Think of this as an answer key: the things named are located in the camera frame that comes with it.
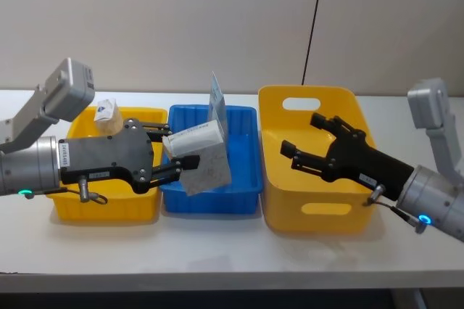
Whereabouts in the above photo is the white patterned tissue pack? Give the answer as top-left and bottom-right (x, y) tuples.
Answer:
(161, 119), (233, 198)

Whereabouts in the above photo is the right gripper thin dark cable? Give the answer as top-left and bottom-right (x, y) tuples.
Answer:
(363, 184), (427, 234)

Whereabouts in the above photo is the blue white tissue pack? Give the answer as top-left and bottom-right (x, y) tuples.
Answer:
(207, 70), (230, 144)

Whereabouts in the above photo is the left gripper thin dark cable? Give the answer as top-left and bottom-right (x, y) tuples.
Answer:
(24, 176), (109, 205)

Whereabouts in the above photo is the gripper thin dark cable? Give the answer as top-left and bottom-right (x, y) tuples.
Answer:
(24, 176), (109, 205)
(363, 184), (427, 234)

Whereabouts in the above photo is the blue plastic bin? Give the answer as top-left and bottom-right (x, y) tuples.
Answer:
(158, 104), (265, 215)

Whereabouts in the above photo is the shallow yellow plastic bin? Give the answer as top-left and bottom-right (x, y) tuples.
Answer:
(46, 106), (169, 223)

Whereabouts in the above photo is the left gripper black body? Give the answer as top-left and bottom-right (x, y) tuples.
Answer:
(58, 119), (154, 194)

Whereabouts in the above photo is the brown pack with white label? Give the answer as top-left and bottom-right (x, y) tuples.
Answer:
(93, 97), (126, 139)

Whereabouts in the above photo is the tall yellow basket with handles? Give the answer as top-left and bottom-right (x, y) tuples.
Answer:
(257, 84), (378, 234)

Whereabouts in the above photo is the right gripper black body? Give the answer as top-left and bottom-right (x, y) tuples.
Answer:
(323, 130), (415, 202)

